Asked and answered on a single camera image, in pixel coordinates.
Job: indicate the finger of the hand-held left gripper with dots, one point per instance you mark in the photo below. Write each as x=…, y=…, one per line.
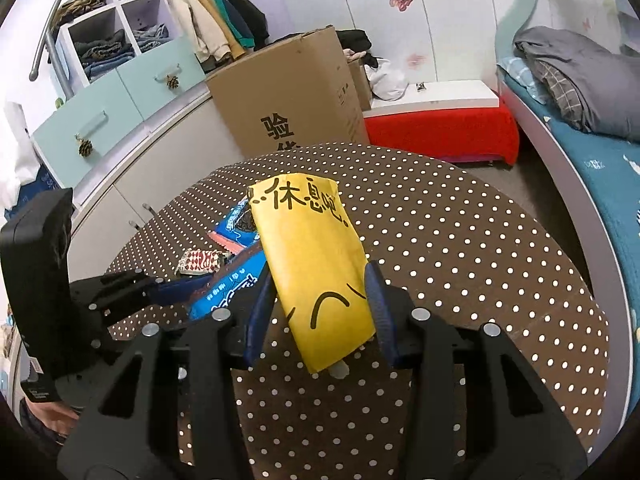
x=135, y=317
x=125, y=285

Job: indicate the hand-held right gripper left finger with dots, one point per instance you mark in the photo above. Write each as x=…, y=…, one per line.
x=262, y=305

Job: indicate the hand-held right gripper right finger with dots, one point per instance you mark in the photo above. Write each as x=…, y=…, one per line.
x=380, y=310

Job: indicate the blue white-print wrapper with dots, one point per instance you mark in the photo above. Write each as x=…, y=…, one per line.
x=225, y=295

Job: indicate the yellow drink pouch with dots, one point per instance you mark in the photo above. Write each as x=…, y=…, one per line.
x=315, y=260

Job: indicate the person's left hand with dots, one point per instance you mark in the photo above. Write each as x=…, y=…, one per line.
x=50, y=416

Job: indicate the red white patterned wrapper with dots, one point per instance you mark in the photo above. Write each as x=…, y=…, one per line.
x=200, y=261

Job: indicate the blue cookie wrapper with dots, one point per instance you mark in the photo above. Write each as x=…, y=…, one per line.
x=240, y=222

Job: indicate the brown polka-dot tablecloth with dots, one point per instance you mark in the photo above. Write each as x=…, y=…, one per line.
x=460, y=270

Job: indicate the blue white shopping bag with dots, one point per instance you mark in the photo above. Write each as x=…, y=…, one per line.
x=20, y=160

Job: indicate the white low cabinet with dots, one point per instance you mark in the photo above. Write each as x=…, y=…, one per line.
x=165, y=160

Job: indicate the pine cone drawer pull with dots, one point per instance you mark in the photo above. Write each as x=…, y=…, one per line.
x=86, y=147
x=173, y=82

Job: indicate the teal drawer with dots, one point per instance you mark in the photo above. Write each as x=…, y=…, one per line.
x=160, y=67
x=85, y=130

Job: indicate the red bench with white top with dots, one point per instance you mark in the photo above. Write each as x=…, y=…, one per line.
x=450, y=130

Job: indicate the large cardboard box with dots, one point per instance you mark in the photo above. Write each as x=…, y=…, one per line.
x=295, y=95

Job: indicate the small black object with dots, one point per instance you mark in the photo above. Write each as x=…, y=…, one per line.
x=420, y=86

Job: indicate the white cloth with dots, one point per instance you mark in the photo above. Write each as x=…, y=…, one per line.
x=387, y=80

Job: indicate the folded dark clothes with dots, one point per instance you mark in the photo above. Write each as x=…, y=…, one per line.
x=105, y=50

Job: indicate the folded blue jeans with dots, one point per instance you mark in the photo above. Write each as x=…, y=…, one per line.
x=150, y=35

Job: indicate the blue printed bedspread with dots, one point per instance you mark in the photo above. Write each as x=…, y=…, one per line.
x=595, y=175

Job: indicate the dark cloth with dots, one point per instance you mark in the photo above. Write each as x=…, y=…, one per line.
x=355, y=45

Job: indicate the mustard hanging garment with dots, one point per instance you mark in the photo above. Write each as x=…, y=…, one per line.
x=227, y=32

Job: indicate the beige hanging jacket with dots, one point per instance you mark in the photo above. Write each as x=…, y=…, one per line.
x=200, y=20

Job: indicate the white cube shelf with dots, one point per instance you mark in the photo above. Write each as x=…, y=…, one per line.
x=115, y=5

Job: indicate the green hanging garment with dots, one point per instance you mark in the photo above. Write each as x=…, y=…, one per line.
x=239, y=25

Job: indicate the grey plaid cloth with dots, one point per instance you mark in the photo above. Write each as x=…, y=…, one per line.
x=562, y=95

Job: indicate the black hanging jacket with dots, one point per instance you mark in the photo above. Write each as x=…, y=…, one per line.
x=254, y=15

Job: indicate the grey folded blanket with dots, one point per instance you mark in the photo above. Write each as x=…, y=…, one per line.
x=570, y=50

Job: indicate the teal bed headboard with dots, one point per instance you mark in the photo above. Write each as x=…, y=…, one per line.
x=525, y=5

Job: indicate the metal rail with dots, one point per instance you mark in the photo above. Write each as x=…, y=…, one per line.
x=47, y=30

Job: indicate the pink butterfly wall sticker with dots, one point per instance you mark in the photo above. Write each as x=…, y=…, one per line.
x=400, y=0

